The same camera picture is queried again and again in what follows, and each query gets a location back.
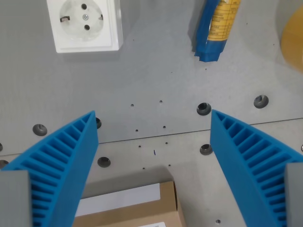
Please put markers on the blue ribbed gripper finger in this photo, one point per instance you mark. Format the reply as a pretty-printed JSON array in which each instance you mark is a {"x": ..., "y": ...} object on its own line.
[
  {"x": 71, "y": 151},
  {"x": 236, "y": 153}
]

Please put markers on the blue and yellow bag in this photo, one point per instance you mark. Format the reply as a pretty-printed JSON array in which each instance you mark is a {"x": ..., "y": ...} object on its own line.
[{"x": 210, "y": 45}]

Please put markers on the white paper label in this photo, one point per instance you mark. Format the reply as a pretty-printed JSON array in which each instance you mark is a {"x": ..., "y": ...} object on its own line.
[{"x": 118, "y": 198}]

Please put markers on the brown cardboard box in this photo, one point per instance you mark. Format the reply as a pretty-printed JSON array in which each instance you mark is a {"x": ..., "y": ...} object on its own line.
[{"x": 142, "y": 212}]

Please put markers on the yellow tape roll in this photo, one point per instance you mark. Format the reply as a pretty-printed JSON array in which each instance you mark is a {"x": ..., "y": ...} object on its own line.
[{"x": 293, "y": 40}]

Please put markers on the white wall power socket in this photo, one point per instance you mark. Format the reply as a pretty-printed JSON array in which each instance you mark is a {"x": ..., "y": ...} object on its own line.
[{"x": 85, "y": 23}]

